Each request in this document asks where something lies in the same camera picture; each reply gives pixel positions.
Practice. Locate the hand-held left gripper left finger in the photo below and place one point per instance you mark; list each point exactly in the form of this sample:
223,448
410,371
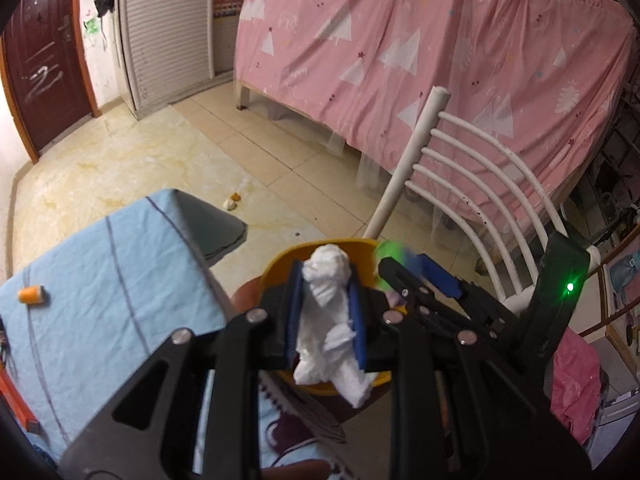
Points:
295,310

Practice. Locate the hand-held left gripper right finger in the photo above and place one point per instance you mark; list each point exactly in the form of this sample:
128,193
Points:
357,325

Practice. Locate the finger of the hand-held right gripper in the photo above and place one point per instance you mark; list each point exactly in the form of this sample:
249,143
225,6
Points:
440,280
400,275

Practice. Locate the green wrapper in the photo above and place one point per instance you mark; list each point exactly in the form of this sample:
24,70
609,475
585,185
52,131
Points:
392,252

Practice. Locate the white tissue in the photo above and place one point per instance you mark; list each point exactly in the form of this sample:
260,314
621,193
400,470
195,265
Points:
325,300

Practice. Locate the colourful drawing board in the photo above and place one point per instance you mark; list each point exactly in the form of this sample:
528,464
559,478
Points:
622,280

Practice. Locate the pink plastic bag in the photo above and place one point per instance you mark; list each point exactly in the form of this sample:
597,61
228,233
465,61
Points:
575,385

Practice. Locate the white orange crumpled scrap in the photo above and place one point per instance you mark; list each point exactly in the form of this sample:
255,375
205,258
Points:
232,201

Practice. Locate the white metal chair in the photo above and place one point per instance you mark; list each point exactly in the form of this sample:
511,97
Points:
425,125

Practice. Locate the blue printed bed sheet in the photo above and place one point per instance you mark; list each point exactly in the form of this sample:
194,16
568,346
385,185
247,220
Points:
100,285

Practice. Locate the pink tree print curtain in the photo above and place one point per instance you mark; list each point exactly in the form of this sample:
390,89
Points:
400,35

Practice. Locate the small orange cap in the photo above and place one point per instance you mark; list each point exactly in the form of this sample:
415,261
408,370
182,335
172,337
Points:
32,295

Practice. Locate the flat orange box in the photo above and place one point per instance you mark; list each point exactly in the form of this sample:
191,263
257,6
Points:
15,395

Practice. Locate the dark red door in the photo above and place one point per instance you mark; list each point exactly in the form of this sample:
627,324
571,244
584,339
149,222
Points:
45,60

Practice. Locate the small black hanging bag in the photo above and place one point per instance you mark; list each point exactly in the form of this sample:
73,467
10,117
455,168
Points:
105,2

